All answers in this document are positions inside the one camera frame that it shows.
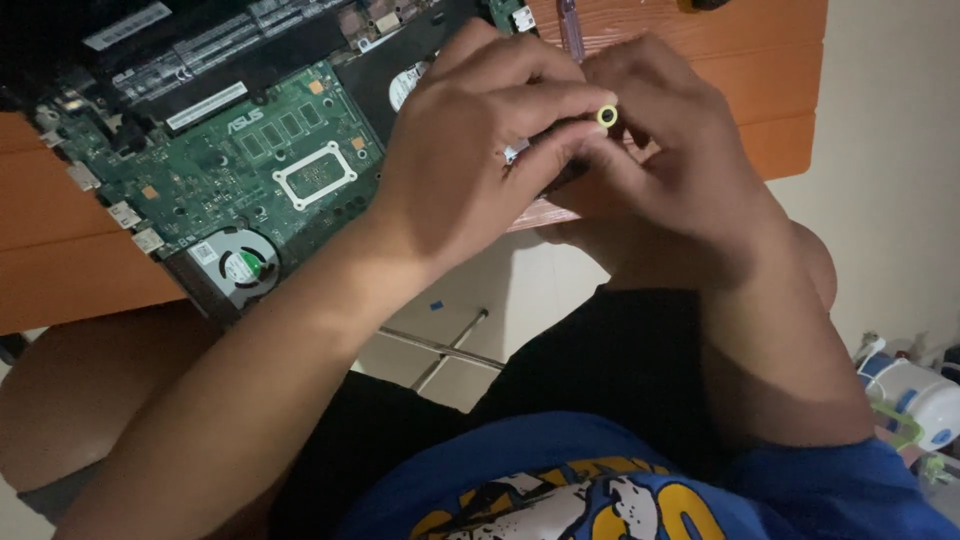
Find open black laptop chassis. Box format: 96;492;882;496
0;0;540;331

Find black drive with white label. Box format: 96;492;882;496
333;18;483;147

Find black laptop battery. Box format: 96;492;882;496
75;0;355;127

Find green laptop motherboard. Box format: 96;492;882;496
33;60;389;265

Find person's right hand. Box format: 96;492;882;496
536;33;796;294

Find person's leg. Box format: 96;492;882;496
0;300;230;526
787;221;840;315

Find person's left hand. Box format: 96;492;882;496
371;18;620;275

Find purple clear handle screwdriver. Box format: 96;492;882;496
555;0;588;64

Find person's right leg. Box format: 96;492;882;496
787;221;840;315

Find person's left leg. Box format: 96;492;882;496
0;300;230;526

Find black laptop cooling fan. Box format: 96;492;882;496
161;225;285;315

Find white and blue bottle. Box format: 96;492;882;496
857;351;960;453

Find small green connector board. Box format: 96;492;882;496
483;0;538;36

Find blue printed t-shirt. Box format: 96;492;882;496
333;411;960;540

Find small board with yellow jack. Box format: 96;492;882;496
504;105;655;200

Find black shorts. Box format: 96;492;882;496
266;285;744;540

